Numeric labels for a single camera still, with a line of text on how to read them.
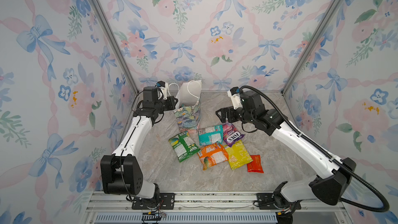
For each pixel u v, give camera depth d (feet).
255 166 2.75
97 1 2.46
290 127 1.54
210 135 3.05
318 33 2.82
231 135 3.10
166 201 2.42
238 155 2.85
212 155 2.82
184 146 2.93
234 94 2.09
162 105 2.30
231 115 2.10
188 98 2.70
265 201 2.43
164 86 2.44
